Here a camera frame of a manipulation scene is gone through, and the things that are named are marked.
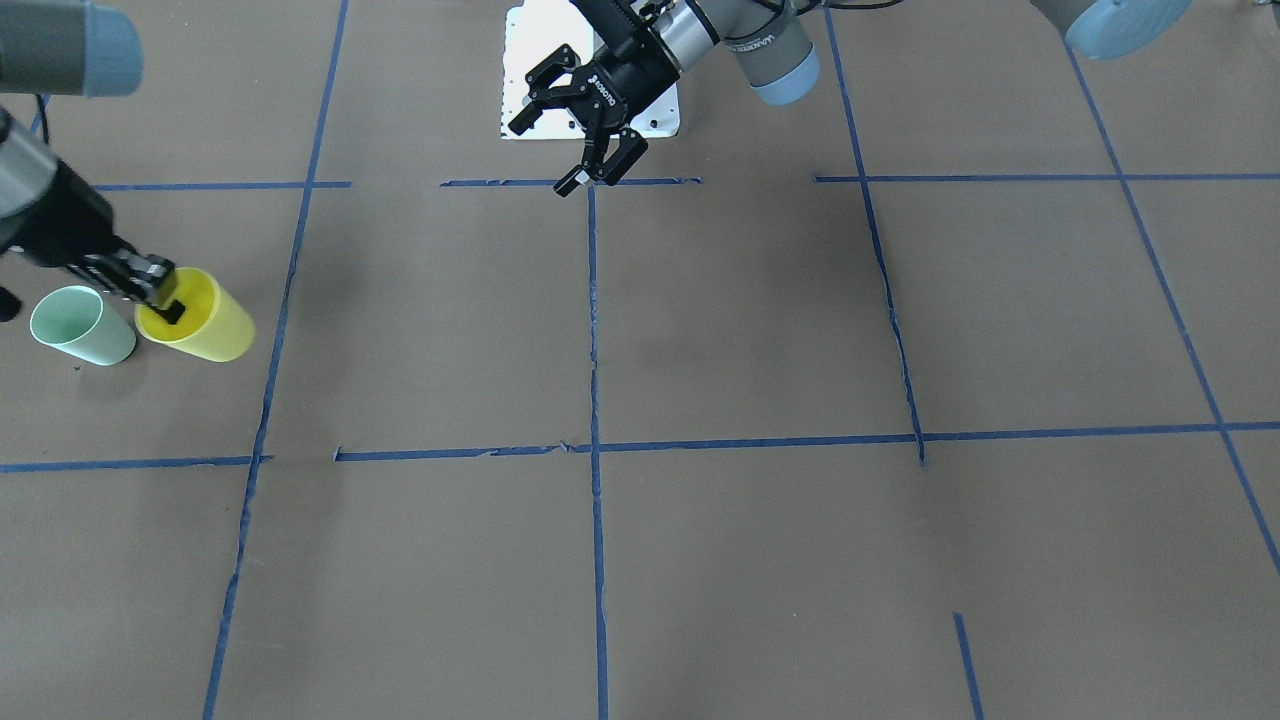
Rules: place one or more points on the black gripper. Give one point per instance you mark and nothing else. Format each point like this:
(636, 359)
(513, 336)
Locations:
(628, 76)
(62, 226)

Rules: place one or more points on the yellow paper cup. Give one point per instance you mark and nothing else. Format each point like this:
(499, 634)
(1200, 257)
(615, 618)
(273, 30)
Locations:
(213, 325)

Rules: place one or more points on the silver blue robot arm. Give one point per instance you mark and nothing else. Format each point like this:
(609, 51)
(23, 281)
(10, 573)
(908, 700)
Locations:
(57, 48)
(933, 73)

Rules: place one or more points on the green paper cup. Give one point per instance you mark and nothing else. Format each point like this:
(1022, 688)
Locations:
(78, 321)

